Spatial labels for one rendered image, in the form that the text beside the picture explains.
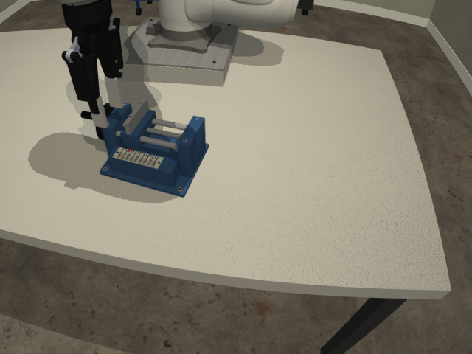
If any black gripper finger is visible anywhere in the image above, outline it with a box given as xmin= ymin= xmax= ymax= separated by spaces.
xmin=99 ymin=18 xmax=124 ymax=108
xmin=62 ymin=34 xmax=108 ymax=128

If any blue bench vise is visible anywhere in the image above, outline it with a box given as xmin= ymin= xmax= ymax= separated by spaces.
xmin=96 ymin=97 xmax=209 ymax=198

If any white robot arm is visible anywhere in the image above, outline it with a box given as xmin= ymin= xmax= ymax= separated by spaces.
xmin=146 ymin=0 xmax=299 ymax=54

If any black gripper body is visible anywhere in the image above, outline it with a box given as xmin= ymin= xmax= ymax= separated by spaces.
xmin=62 ymin=0 xmax=112 ymax=54

